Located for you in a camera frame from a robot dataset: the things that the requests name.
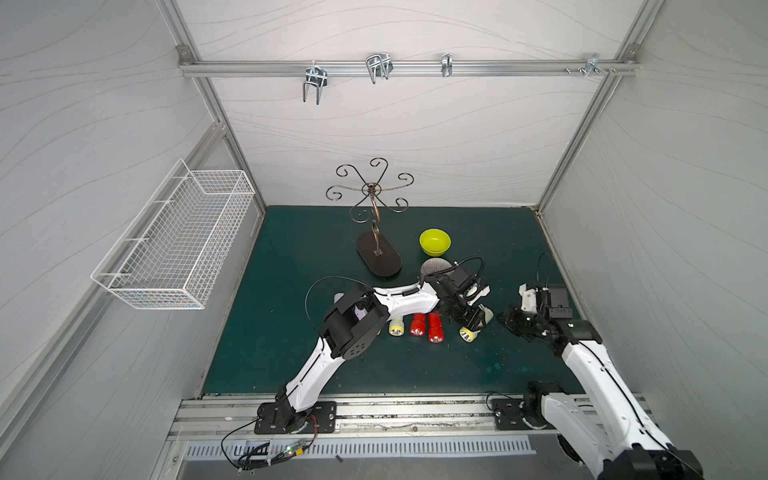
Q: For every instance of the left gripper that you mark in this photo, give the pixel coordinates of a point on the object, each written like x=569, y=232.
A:
x=469, y=305

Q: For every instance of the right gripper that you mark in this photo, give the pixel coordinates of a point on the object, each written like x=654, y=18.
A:
x=520, y=318

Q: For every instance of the pale green flashlight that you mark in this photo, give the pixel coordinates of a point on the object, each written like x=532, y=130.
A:
x=475, y=322
x=396, y=327

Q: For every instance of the red flashlight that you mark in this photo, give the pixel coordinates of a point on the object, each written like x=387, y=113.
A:
x=435, y=331
x=418, y=325

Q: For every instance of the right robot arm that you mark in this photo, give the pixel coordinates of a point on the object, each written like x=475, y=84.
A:
x=621, y=441

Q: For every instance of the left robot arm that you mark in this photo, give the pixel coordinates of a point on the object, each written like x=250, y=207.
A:
x=355, y=320

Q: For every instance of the pink patterned bowl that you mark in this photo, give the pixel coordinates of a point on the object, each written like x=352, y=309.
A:
x=435, y=267

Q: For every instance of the lime green bowl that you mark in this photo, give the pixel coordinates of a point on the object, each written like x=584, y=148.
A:
x=435, y=242

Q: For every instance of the small metal hook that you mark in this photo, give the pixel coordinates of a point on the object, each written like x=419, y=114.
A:
x=446, y=65

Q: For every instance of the metal double hook middle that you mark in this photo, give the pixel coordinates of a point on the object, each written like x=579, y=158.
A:
x=379, y=66

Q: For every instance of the metal double hook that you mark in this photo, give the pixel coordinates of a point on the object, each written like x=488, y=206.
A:
x=379, y=66
x=316, y=79

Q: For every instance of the metal hook right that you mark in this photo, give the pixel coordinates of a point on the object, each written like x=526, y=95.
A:
x=591, y=67

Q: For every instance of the metal double hook left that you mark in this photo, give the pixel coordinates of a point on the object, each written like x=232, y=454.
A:
x=316, y=79

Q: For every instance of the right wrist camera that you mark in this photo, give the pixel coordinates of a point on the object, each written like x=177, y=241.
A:
x=529, y=294

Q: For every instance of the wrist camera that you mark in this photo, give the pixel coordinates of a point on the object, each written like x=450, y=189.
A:
x=475, y=292
x=529, y=294

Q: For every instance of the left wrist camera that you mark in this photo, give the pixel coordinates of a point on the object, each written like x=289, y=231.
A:
x=475, y=292

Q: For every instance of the copper wire jewelry stand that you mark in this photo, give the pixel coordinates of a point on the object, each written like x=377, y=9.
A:
x=375, y=250

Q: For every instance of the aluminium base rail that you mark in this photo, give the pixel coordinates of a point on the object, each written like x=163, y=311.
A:
x=355, y=415

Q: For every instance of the white wire basket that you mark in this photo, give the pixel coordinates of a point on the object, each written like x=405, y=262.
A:
x=171, y=254

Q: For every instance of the aluminium top rail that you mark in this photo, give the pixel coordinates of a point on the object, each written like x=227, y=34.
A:
x=430, y=68

